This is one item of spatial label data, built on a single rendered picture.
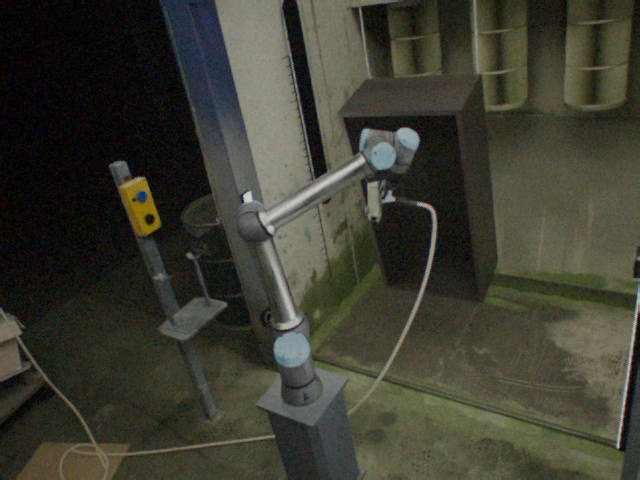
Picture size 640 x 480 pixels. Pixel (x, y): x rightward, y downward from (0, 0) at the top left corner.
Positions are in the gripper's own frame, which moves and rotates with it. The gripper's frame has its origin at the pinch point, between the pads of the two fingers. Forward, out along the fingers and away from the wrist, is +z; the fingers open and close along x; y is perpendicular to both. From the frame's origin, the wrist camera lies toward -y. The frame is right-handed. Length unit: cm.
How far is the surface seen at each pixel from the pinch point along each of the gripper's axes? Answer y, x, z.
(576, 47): 113, 116, -21
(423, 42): 41, 162, 18
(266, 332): -38, 1, 132
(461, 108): 29, 29, -31
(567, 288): 154, 37, 101
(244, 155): -62, 51, 34
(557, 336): 137, 0, 100
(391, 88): 6, 63, -12
